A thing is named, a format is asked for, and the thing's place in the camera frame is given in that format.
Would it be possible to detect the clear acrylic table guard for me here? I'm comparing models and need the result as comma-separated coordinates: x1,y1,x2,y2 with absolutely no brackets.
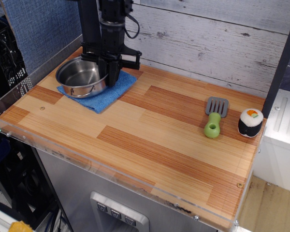
0,39,265,232

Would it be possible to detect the plush sushi roll toy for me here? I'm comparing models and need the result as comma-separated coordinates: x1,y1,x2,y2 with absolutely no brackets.
238,108,263,138

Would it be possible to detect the blue cloth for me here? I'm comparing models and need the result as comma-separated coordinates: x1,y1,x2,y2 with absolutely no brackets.
57,71,137,114

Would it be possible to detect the black crate with cables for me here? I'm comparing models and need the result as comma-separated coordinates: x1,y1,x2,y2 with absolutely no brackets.
0,17,28,98

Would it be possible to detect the silver dispenser button panel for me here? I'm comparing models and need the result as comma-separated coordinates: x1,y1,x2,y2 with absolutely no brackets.
90,191,150,232

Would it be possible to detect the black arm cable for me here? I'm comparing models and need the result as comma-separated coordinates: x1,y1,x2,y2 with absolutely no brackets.
124,12,140,39

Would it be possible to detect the grey green toy spatula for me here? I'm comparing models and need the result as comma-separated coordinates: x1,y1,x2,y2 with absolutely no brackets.
203,96,229,138

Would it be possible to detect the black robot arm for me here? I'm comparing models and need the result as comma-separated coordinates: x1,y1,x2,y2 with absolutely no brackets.
78,0,142,87

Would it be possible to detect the stainless steel pot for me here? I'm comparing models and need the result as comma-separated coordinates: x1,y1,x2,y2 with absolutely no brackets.
56,57,108,98

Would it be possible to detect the white ribbed appliance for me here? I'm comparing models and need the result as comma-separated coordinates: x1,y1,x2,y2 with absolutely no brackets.
253,89,290,190

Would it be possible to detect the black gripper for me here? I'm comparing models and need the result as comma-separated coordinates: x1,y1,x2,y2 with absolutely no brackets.
81,21,142,87

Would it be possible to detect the dark right vertical post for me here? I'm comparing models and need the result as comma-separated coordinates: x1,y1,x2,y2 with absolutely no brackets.
262,0,290,118

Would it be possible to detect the dark vertical post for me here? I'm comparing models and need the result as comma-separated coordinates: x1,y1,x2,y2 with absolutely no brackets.
77,0,101,54
262,0,290,118

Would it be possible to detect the dark left vertical post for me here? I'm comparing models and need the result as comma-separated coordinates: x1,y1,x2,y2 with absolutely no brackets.
77,0,101,54

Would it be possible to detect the yellow black cable bundle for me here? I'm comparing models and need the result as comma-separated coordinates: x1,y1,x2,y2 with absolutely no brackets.
0,217,34,232

